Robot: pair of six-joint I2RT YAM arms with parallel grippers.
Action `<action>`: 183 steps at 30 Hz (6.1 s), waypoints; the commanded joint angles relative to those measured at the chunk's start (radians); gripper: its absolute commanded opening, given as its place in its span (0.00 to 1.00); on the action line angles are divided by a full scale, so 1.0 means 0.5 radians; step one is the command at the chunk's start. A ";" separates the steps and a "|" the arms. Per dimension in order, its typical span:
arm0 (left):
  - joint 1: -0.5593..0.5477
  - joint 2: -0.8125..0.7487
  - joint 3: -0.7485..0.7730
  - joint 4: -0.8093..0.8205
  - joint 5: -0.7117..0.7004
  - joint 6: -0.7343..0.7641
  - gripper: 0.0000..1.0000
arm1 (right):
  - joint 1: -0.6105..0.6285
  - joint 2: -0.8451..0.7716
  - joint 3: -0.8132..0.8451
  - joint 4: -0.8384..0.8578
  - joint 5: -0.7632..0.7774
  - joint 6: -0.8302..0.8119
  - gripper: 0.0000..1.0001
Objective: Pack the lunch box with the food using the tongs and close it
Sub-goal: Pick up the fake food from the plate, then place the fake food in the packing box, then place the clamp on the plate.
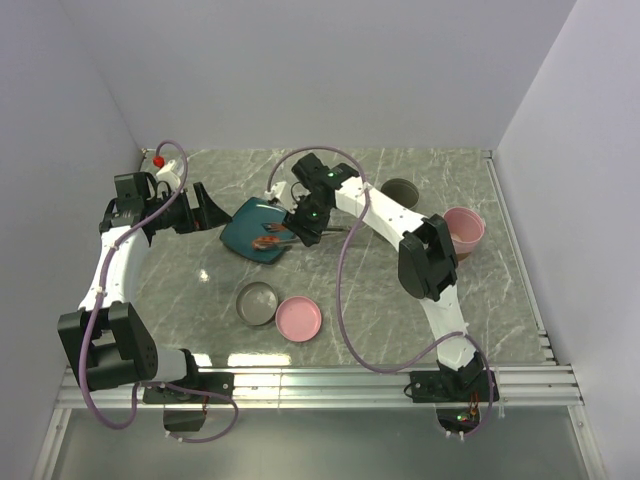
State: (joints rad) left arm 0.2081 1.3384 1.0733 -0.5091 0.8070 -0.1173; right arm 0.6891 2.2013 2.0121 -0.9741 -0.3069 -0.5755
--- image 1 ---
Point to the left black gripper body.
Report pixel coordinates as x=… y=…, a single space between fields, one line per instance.
x=178 y=215

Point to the grey cylindrical container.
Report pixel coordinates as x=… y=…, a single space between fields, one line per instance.
x=402 y=191

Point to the pink round lid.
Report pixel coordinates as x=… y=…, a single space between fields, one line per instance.
x=298 y=319

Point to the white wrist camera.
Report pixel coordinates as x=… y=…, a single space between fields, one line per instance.
x=280 y=194
x=169 y=171

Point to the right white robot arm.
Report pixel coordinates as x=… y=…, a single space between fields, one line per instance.
x=426 y=262

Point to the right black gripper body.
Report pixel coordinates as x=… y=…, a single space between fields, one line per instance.
x=308 y=214

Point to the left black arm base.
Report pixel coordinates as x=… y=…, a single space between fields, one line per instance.
x=185 y=409

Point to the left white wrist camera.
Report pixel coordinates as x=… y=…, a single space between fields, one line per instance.
x=169 y=171

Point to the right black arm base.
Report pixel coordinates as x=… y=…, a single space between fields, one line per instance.
x=460 y=413

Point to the grey round lid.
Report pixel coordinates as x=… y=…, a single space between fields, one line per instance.
x=257 y=303

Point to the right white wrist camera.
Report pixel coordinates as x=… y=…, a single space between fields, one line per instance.
x=280 y=194

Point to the teal square plate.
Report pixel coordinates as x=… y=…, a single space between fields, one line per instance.
x=246 y=226

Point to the pink cylindrical container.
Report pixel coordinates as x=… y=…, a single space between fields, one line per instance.
x=466 y=228

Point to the orange grilled meat piece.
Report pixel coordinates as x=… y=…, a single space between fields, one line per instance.
x=265 y=243

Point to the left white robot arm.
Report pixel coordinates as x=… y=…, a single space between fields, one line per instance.
x=105 y=340

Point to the aluminium rail frame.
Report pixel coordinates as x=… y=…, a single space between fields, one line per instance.
x=307 y=410

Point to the metal tongs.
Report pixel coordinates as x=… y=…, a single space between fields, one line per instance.
x=287 y=237

